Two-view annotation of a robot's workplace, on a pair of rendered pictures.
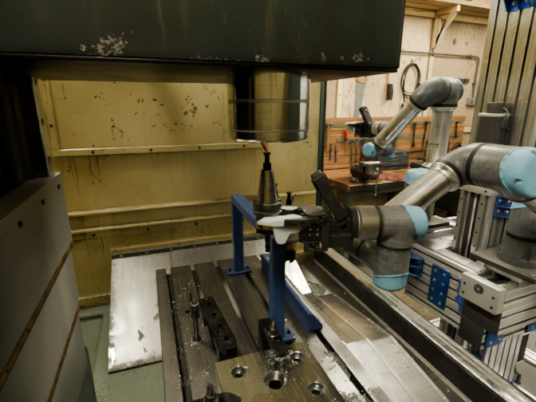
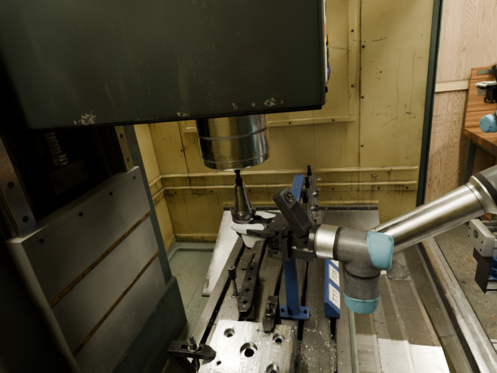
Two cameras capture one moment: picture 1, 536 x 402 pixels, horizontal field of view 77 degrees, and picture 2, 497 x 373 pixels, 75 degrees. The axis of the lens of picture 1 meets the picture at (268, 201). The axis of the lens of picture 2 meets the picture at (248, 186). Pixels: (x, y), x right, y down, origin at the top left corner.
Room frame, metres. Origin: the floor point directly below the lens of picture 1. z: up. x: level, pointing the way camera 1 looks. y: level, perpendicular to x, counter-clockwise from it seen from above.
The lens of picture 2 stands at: (0.11, -0.43, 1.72)
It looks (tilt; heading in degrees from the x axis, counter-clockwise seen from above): 22 degrees down; 35
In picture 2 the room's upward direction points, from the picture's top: 7 degrees counter-clockwise
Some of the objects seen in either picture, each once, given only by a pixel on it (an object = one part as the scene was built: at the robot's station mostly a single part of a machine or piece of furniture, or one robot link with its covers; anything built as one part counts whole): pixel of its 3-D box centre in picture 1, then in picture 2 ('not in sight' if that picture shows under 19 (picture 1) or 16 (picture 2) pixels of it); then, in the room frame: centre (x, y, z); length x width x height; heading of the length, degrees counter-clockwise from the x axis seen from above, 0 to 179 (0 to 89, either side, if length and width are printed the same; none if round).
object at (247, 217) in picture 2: (267, 206); (243, 213); (0.69, 0.00, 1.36); 0.06 x 0.06 x 0.03
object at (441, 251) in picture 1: (460, 285); not in sight; (1.35, -0.86, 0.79); 0.36 x 0.27 x 0.85; 23
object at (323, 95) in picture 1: (320, 135); (428, 104); (1.87, -0.28, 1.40); 0.04 x 0.04 x 1.20; 19
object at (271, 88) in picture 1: (268, 107); (233, 134); (0.69, 0.00, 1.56); 0.16 x 0.16 x 0.12
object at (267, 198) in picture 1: (267, 185); (241, 197); (0.69, 0.00, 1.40); 0.04 x 0.04 x 0.07
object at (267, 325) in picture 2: (272, 344); (271, 319); (0.73, -0.01, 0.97); 0.13 x 0.03 x 0.15; 19
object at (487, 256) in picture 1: (522, 266); not in sight; (1.10, -0.91, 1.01); 0.36 x 0.22 x 0.06; 113
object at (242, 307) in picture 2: (217, 329); (249, 291); (0.85, 0.15, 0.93); 0.26 x 0.05 x 0.06; 24
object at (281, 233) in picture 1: (280, 230); (248, 236); (0.66, -0.03, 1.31); 0.09 x 0.03 x 0.06; 107
